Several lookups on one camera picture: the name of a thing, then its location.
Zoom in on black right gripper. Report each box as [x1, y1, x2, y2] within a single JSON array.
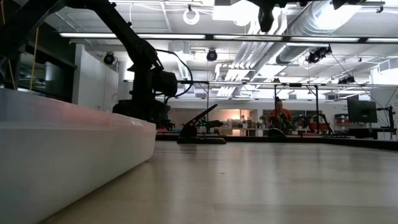
[[248, 0, 312, 33]]

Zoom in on clear plastic box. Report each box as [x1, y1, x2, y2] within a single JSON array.
[[0, 88, 157, 224]]

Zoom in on person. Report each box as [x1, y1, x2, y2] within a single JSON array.
[[266, 96, 295, 134]]

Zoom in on black computer monitor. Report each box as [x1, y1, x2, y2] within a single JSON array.
[[346, 98, 379, 124]]

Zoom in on black tape dispenser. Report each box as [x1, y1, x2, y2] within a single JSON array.
[[177, 103, 227, 145]]

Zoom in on long ceiling light bar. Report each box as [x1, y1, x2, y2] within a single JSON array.
[[58, 32, 398, 44]]

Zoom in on silver ceiling duct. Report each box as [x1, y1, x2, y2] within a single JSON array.
[[275, 0, 363, 65]]

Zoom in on black background rig frame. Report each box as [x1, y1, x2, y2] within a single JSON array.
[[177, 80, 398, 138]]

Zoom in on white coiled ceiling cable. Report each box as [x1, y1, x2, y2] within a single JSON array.
[[182, 8, 200, 26]]

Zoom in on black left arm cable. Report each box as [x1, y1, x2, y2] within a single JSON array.
[[155, 49, 194, 101]]

